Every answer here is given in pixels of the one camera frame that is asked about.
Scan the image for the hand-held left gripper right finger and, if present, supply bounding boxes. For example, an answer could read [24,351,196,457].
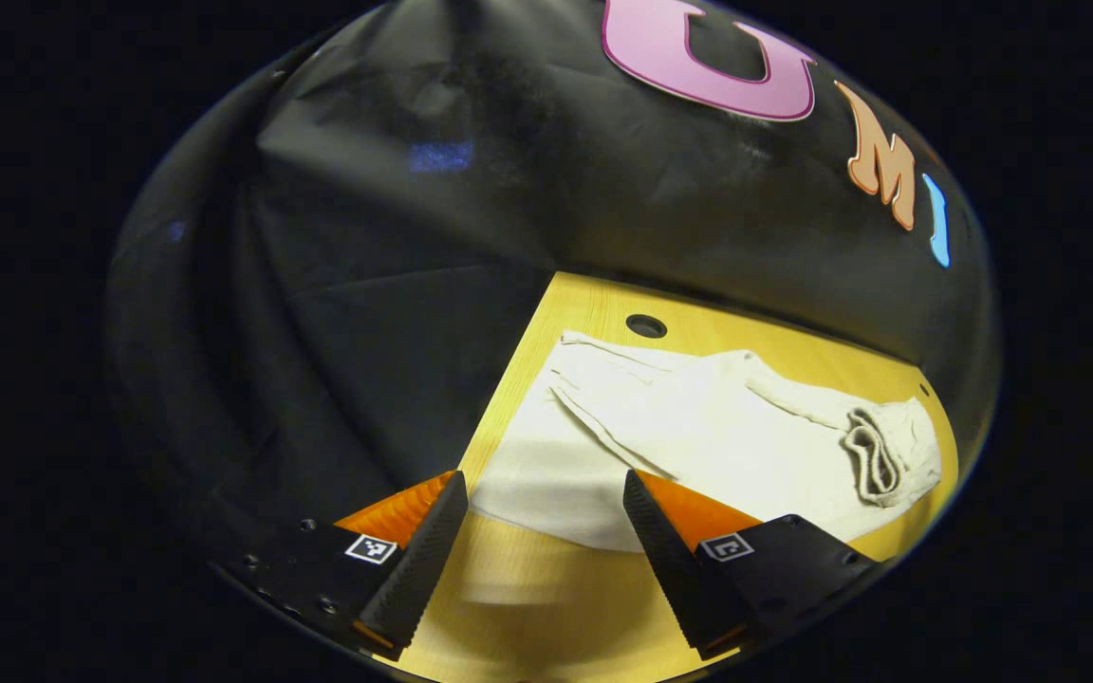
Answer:
[622,469,884,662]

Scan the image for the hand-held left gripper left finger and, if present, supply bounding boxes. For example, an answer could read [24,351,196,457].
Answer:
[210,470,470,663]

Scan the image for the white jeans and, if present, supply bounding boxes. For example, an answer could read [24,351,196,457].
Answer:
[469,329,944,554]

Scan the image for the black backdrop cloth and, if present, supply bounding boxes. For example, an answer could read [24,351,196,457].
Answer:
[105,0,1001,570]

